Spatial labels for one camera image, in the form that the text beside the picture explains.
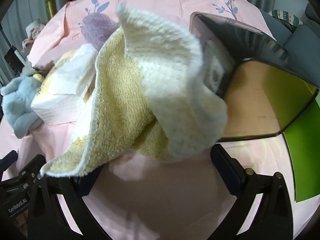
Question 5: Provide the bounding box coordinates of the light blue plush toy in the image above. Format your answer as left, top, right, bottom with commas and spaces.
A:
1, 74, 43, 139

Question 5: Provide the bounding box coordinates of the tissue pack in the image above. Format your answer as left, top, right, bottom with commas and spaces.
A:
31, 43, 98, 125

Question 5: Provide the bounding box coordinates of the yellow and white towel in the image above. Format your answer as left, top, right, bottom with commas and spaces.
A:
40, 3, 228, 177

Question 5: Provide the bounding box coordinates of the purple knitted cloth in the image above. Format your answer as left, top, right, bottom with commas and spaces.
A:
80, 12, 119, 51

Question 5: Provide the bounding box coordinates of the pink floral tablecloth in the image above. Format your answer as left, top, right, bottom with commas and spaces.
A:
1, 0, 303, 239

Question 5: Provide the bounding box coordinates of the green gift box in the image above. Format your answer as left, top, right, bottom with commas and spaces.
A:
264, 67, 319, 202

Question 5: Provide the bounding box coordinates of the striped cushion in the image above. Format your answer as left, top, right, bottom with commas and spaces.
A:
268, 10, 303, 27

